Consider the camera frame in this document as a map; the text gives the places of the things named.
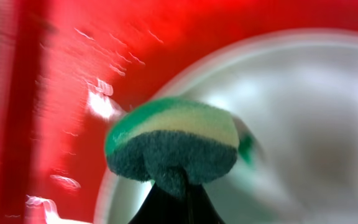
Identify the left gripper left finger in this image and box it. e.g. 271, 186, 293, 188
128, 184, 187, 224

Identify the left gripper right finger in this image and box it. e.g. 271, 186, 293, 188
186, 185, 224, 224

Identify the green scrubbing sponge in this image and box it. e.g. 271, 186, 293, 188
104, 97, 254, 198

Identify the stained white plate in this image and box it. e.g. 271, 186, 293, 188
93, 28, 358, 224

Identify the red plastic tray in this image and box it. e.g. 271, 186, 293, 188
0, 0, 358, 223

